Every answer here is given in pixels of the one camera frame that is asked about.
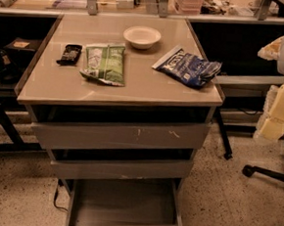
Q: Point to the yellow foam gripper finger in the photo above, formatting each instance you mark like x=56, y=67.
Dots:
x=271, y=123

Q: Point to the blue chip bag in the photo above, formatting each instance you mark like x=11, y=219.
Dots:
x=187, y=68

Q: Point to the top grey drawer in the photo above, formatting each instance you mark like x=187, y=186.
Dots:
x=112, y=135

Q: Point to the middle grey drawer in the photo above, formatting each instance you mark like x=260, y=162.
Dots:
x=121, y=169

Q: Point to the grey drawer cabinet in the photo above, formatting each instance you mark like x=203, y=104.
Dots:
x=54, y=93

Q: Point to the green chip bag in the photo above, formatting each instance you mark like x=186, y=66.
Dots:
x=104, y=63

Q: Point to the bottom open grey drawer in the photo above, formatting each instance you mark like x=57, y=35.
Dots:
x=136, y=202

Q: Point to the black office chair base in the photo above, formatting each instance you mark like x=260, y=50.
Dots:
x=249, y=170

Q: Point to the pink plastic bin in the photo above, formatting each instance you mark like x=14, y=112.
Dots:
x=188, y=7

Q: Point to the black snack bar packet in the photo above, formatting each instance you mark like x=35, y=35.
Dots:
x=70, y=56

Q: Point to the black box under desk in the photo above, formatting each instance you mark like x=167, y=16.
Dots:
x=22, y=50

